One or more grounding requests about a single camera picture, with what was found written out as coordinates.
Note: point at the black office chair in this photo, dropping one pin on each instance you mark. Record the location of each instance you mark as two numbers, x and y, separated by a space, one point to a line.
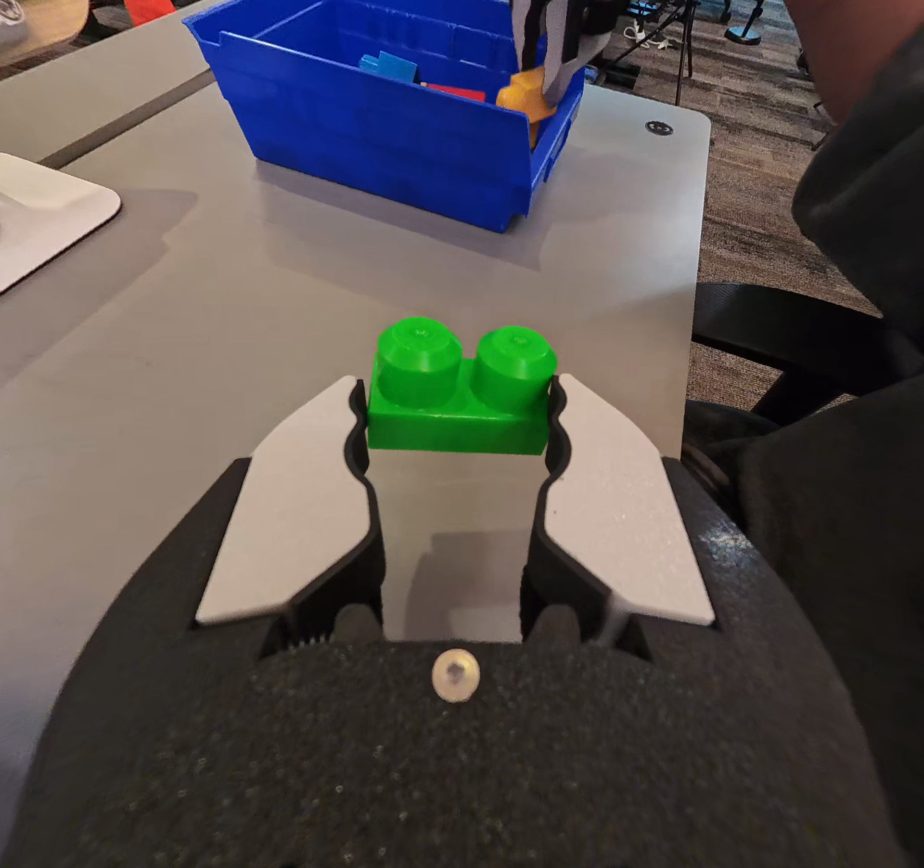
779 326

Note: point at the red two-stud toy block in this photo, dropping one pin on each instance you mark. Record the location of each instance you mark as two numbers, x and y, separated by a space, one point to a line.
455 92

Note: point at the green two-stud toy block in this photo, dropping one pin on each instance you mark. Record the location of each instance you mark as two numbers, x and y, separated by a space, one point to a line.
447 427

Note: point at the yellow one-stud toy block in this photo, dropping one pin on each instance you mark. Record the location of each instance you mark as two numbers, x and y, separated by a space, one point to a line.
523 95

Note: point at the person's grey sweatshirt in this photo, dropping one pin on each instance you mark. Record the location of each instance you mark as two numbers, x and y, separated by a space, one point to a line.
852 521

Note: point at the grey desk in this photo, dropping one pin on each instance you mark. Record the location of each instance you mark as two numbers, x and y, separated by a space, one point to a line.
216 341

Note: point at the blue one-stud toy block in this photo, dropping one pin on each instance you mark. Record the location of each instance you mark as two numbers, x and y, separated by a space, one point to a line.
390 66

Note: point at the white tablet stand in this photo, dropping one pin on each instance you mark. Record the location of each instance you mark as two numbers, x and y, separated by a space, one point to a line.
50 211

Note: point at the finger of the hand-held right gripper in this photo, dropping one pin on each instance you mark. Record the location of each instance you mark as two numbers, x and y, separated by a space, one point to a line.
556 52
521 9

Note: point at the blue plastic bin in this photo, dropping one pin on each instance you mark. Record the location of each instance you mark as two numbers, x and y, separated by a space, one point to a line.
361 131

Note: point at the person's right forearm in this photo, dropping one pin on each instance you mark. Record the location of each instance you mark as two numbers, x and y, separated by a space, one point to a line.
837 23

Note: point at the round metal desk fitting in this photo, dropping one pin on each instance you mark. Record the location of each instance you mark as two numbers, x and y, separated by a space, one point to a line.
659 128

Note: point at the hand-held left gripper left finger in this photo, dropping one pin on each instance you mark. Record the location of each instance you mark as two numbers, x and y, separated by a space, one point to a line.
289 521

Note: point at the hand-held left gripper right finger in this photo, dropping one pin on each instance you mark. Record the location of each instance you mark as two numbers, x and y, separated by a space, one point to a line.
621 521

